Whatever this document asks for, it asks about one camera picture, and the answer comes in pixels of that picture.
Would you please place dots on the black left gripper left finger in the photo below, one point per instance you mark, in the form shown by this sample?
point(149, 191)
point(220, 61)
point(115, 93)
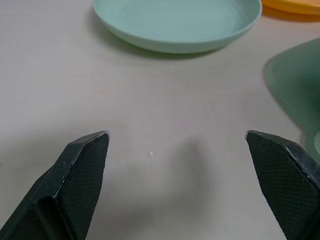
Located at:
point(72, 185)

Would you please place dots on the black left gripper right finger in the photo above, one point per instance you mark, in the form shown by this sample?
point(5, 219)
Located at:
point(282, 185)

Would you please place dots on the orange round plate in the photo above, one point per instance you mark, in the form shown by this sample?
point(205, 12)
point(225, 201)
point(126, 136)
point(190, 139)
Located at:
point(292, 8)

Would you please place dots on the light green round plate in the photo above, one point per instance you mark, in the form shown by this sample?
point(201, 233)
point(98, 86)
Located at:
point(180, 22)

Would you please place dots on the dark green tray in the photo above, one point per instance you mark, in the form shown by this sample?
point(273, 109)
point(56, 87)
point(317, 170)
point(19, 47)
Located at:
point(300, 82)

